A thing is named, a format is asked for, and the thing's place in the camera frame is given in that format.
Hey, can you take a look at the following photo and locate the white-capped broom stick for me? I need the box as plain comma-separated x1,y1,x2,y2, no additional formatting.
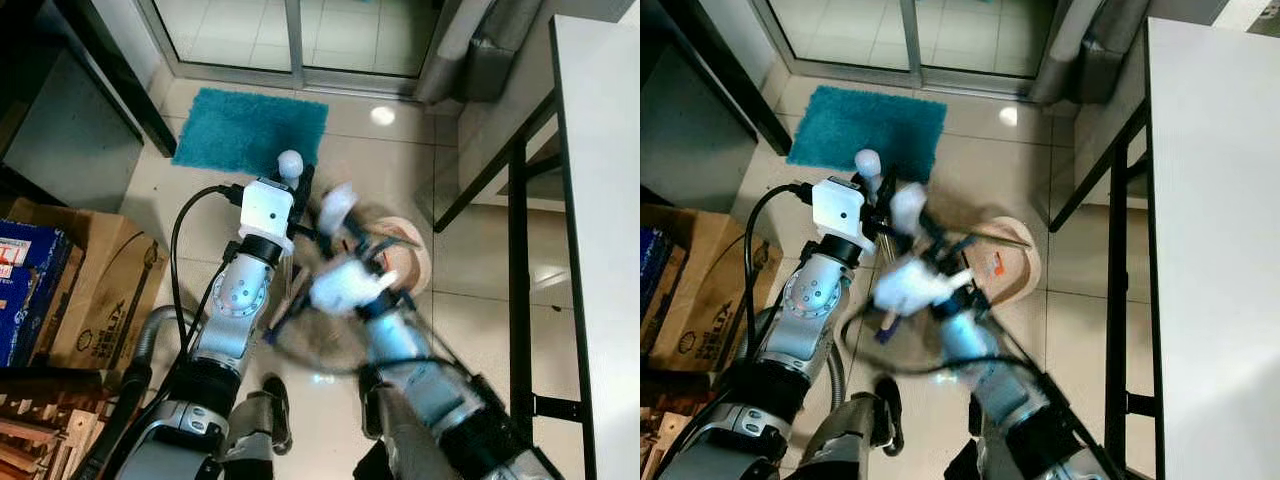
262,149,307,347
853,148,901,346

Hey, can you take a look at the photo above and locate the teal shaggy floor mat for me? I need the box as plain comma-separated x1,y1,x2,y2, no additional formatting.
171,87,330,177
786,84,949,183

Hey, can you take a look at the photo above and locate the brown cardboard box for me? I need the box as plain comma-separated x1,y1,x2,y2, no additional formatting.
640,203,787,374
0,197,170,374

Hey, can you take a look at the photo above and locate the robot left leg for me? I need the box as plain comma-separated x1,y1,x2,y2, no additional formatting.
798,376,907,480
220,374,294,480

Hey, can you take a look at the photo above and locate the robot leg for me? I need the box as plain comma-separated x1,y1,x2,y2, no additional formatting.
942,392,1026,480
352,366,446,480
798,376,907,480
220,374,294,480

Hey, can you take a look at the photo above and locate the robot right leg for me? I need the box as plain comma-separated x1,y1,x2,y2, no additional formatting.
942,392,1026,480
352,366,446,480

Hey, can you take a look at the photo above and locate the dark cabinet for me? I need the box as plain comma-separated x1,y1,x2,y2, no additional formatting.
640,0,794,216
0,0,179,206

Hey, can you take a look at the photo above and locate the blue printed carton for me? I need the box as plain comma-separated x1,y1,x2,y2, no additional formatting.
0,219,73,367
640,227,668,333

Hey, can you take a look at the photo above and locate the grey bundled curtain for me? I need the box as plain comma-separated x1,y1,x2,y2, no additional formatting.
1028,0,1153,107
414,0,549,107

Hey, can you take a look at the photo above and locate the white table top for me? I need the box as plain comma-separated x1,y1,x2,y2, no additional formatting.
1144,17,1280,480
549,14,641,480

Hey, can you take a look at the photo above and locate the wooden slatted rack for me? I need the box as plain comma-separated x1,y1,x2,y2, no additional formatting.
640,372,723,480
0,368,113,480

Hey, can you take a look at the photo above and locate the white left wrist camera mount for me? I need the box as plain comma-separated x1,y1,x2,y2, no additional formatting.
810,176,868,253
238,177,298,253

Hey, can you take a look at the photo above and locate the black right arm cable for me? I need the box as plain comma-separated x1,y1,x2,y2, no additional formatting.
840,300,1051,386
272,305,476,389

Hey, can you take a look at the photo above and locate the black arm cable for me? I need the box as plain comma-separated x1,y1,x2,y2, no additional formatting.
169,182,247,349
840,300,1051,386
742,180,816,351
272,305,476,389

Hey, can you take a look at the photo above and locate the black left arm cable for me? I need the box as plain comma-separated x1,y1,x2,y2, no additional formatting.
742,180,816,351
169,182,247,349

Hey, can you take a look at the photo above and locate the grey sliding door frame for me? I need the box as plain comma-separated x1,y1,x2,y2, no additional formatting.
750,0,1063,102
134,0,446,102

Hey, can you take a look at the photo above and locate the black metal table frame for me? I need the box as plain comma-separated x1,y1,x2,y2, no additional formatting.
1048,98,1167,480
433,92,601,480

